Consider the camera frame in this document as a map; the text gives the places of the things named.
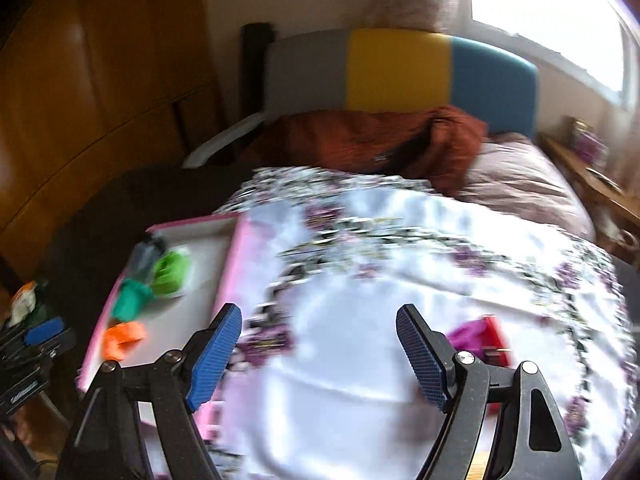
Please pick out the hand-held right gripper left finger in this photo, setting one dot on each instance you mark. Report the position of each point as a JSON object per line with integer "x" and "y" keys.
{"x": 212, "y": 360}

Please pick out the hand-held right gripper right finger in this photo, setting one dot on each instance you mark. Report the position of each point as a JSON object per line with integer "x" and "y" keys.
{"x": 420, "y": 355}

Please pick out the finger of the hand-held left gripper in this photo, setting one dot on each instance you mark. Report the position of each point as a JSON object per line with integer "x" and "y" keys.
{"x": 45, "y": 330}

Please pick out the purple plastic toy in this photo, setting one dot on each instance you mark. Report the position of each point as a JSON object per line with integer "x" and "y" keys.
{"x": 465, "y": 335}

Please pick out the orange plastic block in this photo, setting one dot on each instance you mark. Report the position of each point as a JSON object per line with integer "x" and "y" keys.
{"x": 122, "y": 337}

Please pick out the red puzzle block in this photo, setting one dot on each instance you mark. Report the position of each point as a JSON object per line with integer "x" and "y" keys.
{"x": 495, "y": 332}

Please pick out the dark green plastic toy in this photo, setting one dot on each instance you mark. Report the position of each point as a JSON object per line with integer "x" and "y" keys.
{"x": 132, "y": 300}

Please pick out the light green plastic toy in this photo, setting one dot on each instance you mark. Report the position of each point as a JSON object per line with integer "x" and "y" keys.
{"x": 170, "y": 272}

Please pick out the pink cardboard box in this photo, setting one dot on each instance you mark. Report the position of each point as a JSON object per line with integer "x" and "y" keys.
{"x": 200, "y": 260}

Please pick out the black mesh strainer cup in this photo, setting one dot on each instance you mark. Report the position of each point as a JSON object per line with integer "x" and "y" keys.
{"x": 145, "y": 257}

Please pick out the white embroidered floral tablecloth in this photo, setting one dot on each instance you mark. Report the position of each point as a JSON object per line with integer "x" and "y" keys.
{"x": 350, "y": 335}

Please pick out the black padded massage table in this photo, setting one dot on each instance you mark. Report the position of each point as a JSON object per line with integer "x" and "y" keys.
{"x": 100, "y": 220}

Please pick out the beige pillow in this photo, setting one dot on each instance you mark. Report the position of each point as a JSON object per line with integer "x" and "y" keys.
{"x": 525, "y": 175}

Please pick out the rust orange blanket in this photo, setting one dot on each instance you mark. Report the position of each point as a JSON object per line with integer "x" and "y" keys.
{"x": 350, "y": 140}

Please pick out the wooden desk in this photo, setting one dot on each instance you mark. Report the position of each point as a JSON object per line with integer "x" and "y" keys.
{"x": 600, "y": 200}

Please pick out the pink printed box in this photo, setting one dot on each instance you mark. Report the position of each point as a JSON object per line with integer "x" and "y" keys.
{"x": 590, "y": 145}

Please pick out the grey yellow blue headboard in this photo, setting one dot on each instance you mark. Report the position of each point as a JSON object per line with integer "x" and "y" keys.
{"x": 395, "y": 70}

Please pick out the large bright window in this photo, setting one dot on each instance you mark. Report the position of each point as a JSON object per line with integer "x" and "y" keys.
{"x": 540, "y": 5}

